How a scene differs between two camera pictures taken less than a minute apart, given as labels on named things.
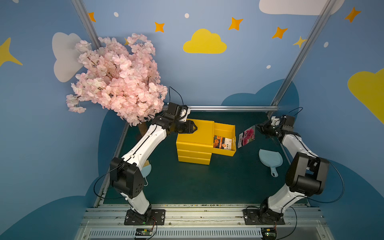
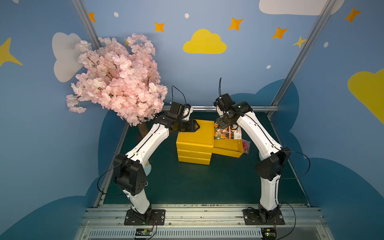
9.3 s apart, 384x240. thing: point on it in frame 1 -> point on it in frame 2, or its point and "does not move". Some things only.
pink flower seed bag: (246, 137) -> (246, 144)
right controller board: (269, 233) does not move
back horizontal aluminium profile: (237, 108) does not move
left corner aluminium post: (83, 11) does not move
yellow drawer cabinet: (196, 147) does not move
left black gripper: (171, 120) does not move
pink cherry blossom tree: (125, 80) does not move
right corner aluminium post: (301, 57) does not move
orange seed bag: (222, 142) -> (224, 133)
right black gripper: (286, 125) -> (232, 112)
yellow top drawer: (226, 131) -> (230, 147)
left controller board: (143, 232) does not move
